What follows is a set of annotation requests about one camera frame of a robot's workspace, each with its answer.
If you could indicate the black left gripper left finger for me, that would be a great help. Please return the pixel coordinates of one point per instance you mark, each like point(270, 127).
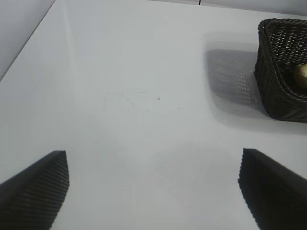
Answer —
point(31, 196)

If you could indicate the dark brown woven basket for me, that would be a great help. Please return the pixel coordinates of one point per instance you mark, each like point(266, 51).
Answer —
point(271, 83)

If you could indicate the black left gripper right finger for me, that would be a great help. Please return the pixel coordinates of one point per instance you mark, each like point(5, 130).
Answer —
point(275, 191)

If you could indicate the long striped bread loaf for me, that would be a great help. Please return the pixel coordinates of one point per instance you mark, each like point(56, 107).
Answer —
point(301, 75)

